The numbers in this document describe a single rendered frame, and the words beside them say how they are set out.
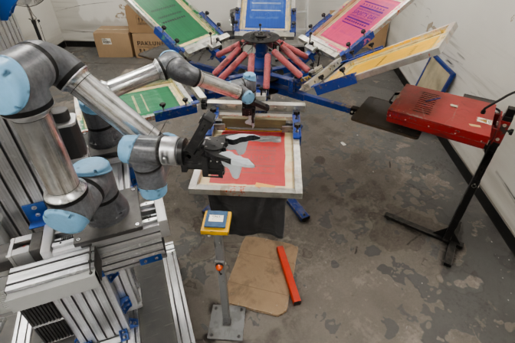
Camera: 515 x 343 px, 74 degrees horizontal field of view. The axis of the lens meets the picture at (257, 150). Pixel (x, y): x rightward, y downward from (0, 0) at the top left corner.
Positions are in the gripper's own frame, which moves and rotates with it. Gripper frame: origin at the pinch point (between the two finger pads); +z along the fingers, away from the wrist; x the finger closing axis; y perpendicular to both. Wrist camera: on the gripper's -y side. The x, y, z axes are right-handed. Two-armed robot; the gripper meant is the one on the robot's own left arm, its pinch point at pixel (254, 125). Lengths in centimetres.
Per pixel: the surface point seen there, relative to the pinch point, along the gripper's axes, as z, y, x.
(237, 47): -22, 19, -80
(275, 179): 5.1, -14.9, 46.7
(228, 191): 2, 9, 61
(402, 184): 102, -136, -63
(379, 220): 102, -104, -15
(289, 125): 0.6, -22.8, -1.5
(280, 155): 5.3, -17.2, 24.4
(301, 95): 10, -34, -61
